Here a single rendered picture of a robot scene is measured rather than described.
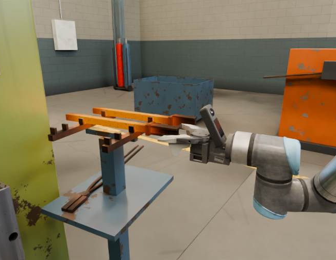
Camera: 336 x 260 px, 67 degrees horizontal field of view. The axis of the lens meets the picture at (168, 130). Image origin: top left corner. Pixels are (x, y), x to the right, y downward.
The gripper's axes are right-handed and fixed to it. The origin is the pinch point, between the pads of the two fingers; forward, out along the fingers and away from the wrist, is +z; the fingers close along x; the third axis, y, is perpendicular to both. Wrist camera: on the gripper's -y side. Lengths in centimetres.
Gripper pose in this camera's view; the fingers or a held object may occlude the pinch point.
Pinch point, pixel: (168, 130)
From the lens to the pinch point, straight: 78.7
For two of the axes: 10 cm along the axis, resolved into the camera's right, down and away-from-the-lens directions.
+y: 0.0, 9.5, 3.1
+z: -9.0, -1.3, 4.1
